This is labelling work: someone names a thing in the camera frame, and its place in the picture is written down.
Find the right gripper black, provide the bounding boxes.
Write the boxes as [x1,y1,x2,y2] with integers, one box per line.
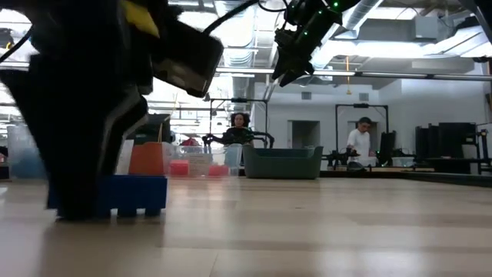
[271,0,347,88]

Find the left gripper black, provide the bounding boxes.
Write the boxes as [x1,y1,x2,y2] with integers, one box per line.
[28,0,159,95]

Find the blue toy brick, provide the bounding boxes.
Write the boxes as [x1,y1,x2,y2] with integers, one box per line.
[47,175,168,219]

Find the white box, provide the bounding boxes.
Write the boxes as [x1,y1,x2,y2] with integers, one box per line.
[115,138,135,176]

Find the clear plastic bin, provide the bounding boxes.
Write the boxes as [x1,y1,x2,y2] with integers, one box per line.
[163,144,244,178]
[6,124,48,180]

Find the yellow tape piece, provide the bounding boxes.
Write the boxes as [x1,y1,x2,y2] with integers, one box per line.
[120,0,161,39]

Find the orange plastic bin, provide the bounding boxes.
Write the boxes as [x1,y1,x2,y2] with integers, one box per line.
[128,142,171,176]

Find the black monitor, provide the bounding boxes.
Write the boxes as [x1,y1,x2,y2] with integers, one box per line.
[126,112,173,146]

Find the teal plastic bin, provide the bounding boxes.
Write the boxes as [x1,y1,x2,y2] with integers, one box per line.
[241,144,324,180]

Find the black cabinets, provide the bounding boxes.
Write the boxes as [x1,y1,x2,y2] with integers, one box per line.
[414,122,478,159]

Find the silver ceiling duct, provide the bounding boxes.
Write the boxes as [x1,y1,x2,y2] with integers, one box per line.
[214,0,258,116]
[307,0,385,72]

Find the yellow hanging cord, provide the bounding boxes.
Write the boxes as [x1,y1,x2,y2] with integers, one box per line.
[344,55,353,96]

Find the black camera cable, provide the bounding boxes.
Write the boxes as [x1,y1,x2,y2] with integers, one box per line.
[202,0,262,35]

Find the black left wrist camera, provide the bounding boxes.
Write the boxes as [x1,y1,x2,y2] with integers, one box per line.
[151,15,225,98]

